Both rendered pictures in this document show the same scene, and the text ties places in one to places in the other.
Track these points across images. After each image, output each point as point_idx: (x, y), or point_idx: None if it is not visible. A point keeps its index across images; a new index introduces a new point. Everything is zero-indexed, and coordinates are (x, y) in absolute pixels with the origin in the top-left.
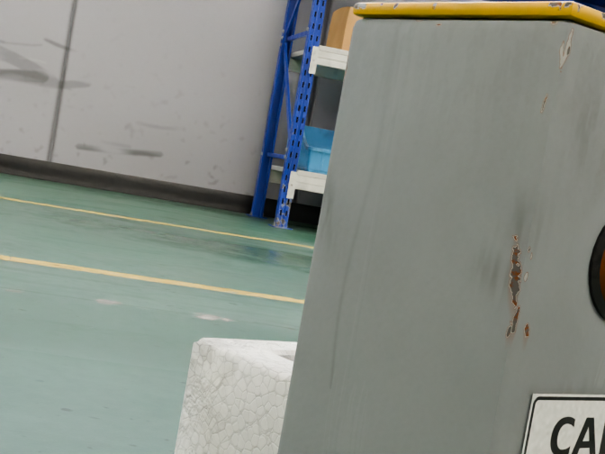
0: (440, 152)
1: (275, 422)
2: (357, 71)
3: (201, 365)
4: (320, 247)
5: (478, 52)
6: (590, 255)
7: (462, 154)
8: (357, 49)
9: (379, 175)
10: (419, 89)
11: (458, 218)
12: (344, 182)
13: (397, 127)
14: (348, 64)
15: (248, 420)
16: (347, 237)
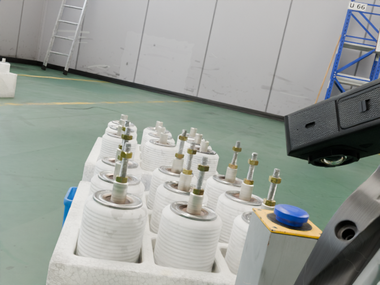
0: (297, 263)
1: (104, 283)
2: (273, 245)
3: (57, 270)
4: (261, 282)
5: (307, 245)
6: None
7: (303, 263)
8: (273, 240)
9: (280, 267)
10: (292, 250)
11: None
12: (269, 268)
13: (285, 258)
14: (270, 243)
15: (89, 284)
16: (270, 280)
